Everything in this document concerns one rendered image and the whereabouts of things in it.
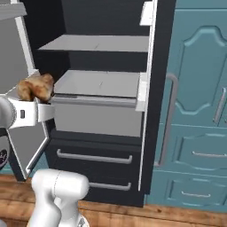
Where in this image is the teal cupboard drawer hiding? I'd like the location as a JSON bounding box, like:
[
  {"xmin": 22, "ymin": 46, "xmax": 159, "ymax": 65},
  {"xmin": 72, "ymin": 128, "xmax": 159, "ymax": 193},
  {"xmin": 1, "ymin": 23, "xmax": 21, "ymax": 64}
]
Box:
[
  {"xmin": 170, "ymin": 125, "xmax": 227, "ymax": 176},
  {"xmin": 162, "ymin": 171, "xmax": 227, "ymax": 208}
]

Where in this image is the black fridge door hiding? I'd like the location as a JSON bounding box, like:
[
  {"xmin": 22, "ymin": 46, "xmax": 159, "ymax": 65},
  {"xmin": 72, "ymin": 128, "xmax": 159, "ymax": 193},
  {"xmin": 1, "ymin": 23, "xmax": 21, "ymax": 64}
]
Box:
[{"xmin": 137, "ymin": 0, "xmax": 178, "ymax": 206}]

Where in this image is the brown chicken drumstick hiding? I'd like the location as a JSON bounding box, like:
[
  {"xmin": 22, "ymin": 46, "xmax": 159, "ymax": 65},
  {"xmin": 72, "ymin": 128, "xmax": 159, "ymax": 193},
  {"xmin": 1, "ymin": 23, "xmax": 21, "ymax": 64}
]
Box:
[{"xmin": 16, "ymin": 73, "xmax": 56, "ymax": 104}]

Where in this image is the grey cupboard drawer handle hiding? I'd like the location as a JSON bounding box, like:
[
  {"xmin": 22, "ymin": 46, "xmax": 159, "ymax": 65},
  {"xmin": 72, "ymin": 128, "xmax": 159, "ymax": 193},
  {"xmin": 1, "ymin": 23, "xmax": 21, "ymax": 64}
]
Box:
[
  {"xmin": 180, "ymin": 191, "xmax": 212, "ymax": 199},
  {"xmin": 191, "ymin": 151, "xmax": 227, "ymax": 159}
]

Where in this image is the grey fridge door bin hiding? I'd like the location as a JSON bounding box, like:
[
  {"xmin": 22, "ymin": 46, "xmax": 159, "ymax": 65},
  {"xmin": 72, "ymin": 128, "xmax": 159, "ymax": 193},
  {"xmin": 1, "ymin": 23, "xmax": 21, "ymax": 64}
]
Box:
[{"xmin": 0, "ymin": 2, "xmax": 28, "ymax": 22}]

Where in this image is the grey-lined fridge door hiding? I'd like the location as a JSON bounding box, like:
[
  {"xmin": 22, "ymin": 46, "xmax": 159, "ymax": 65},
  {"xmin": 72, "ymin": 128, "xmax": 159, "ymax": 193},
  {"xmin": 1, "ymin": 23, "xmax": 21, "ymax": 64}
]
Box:
[{"xmin": 0, "ymin": 0, "xmax": 50, "ymax": 182}]

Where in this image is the long grey freezer drawer handle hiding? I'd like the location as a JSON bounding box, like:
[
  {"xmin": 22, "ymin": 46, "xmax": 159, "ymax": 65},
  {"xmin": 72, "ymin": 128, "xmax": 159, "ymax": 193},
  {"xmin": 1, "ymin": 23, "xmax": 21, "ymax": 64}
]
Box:
[{"xmin": 55, "ymin": 148, "xmax": 134, "ymax": 165}]

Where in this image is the teal cupboard door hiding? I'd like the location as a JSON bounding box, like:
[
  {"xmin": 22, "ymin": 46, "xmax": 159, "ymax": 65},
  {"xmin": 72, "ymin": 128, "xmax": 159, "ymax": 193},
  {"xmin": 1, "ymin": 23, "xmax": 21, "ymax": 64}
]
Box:
[{"xmin": 173, "ymin": 8, "xmax": 227, "ymax": 129}]

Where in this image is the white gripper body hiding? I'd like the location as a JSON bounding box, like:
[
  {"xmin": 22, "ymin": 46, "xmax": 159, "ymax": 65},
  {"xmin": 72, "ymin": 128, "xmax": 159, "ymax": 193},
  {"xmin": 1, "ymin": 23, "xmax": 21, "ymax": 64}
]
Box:
[{"xmin": 36, "ymin": 102, "xmax": 56, "ymax": 124}]

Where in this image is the grey fridge crisper drawer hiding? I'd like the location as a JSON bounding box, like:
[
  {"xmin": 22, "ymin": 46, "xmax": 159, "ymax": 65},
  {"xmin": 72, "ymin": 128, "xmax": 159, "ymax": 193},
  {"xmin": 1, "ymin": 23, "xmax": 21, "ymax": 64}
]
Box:
[{"xmin": 49, "ymin": 69, "xmax": 142, "ymax": 138}]

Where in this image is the black freezer drawer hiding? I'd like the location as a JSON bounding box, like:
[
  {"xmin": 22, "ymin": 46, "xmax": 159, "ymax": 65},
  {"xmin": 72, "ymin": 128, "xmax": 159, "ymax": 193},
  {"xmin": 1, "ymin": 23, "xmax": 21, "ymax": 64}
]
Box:
[
  {"xmin": 44, "ymin": 137, "xmax": 144, "ymax": 182},
  {"xmin": 84, "ymin": 174, "xmax": 142, "ymax": 207}
]

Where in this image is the short grey freezer drawer handle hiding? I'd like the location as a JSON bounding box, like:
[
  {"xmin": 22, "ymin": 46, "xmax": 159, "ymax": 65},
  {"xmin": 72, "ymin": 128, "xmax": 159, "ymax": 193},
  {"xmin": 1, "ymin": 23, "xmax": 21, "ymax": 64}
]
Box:
[{"xmin": 88, "ymin": 181, "xmax": 132, "ymax": 192}]

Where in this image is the grey fridge shelf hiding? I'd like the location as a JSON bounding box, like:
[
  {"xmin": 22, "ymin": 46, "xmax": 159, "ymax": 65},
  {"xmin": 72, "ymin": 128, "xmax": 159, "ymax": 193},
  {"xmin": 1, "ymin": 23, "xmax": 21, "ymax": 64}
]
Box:
[{"xmin": 37, "ymin": 34, "xmax": 151, "ymax": 54}]

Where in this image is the grey cupboard door handle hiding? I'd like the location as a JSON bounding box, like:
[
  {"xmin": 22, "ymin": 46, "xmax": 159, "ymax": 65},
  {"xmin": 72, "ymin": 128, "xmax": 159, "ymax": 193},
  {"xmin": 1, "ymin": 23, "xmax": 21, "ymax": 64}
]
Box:
[{"xmin": 212, "ymin": 86, "xmax": 227, "ymax": 126}]

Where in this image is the black fridge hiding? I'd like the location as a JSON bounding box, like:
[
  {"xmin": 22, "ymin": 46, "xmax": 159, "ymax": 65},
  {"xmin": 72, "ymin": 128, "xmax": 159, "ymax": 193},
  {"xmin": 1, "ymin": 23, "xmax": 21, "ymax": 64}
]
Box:
[{"xmin": 20, "ymin": 0, "xmax": 155, "ymax": 207}]

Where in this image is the grey fridge door handle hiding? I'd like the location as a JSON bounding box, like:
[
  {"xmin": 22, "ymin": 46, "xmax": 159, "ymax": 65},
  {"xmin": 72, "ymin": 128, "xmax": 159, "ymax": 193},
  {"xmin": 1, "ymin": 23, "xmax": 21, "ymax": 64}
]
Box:
[{"xmin": 154, "ymin": 73, "xmax": 179, "ymax": 168}]

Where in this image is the white fridge door bin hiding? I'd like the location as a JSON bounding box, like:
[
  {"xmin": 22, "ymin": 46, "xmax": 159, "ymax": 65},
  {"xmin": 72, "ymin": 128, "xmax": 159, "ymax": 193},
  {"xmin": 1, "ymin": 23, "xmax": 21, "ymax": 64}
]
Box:
[
  {"xmin": 135, "ymin": 72, "xmax": 148, "ymax": 113},
  {"xmin": 139, "ymin": 0, "xmax": 155, "ymax": 27}
]

